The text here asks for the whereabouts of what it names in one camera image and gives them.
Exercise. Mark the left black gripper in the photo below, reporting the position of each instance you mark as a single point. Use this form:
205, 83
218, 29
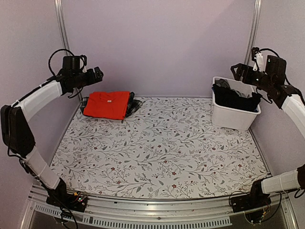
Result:
92, 78

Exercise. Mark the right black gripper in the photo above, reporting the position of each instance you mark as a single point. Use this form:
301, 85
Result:
247, 78

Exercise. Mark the red orange garment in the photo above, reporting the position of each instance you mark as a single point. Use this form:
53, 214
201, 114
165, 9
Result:
112, 105

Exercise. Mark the black white plaid skirt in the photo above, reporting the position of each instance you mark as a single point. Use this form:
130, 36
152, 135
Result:
132, 107

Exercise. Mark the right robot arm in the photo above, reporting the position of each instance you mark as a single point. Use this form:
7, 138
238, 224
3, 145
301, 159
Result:
280, 130

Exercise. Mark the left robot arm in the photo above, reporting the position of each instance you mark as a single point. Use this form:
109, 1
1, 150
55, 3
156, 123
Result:
16, 132

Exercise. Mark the white plastic laundry bin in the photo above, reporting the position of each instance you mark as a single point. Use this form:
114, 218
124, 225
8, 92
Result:
234, 118

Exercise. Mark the grey garment in bin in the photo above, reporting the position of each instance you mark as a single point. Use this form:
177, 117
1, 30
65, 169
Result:
222, 83

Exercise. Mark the black garment in bin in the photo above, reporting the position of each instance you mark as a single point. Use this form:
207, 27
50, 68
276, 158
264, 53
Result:
229, 98

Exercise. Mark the floral patterned table mat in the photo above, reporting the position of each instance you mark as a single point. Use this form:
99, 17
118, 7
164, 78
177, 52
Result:
169, 149

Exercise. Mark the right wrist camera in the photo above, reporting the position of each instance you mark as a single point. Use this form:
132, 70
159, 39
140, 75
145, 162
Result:
258, 59

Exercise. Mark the right aluminium frame post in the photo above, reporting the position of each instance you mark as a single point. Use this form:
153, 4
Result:
253, 30

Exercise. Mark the aluminium frame post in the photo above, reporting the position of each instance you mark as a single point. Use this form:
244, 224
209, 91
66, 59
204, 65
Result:
61, 24
253, 30

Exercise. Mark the left aluminium frame post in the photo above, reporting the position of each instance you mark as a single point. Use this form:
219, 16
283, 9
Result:
61, 24

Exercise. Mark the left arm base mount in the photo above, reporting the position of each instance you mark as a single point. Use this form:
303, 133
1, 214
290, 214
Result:
59, 197

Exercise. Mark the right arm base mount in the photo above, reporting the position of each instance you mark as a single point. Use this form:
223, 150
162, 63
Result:
255, 199

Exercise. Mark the aluminium front rail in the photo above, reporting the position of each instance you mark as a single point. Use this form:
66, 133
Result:
122, 213

